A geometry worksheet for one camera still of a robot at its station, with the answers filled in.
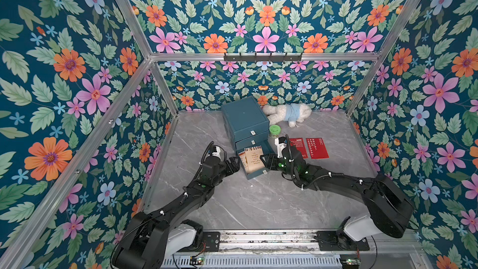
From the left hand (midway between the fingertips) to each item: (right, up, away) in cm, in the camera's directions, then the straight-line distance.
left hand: (236, 159), depth 86 cm
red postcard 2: (+44, +3, +17) cm, 47 cm away
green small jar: (+20, +13, +19) cm, 30 cm away
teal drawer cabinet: (+6, +15, -2) cm, 17 cm away
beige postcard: (+8, -3, +11) cm, 14 cm away
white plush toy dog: (+32, +23, +22) cm, 45 cm away
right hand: (+14, +3, -1) cm, 14 cm away
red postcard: (+34, +6, +19) cm, 40 cm away
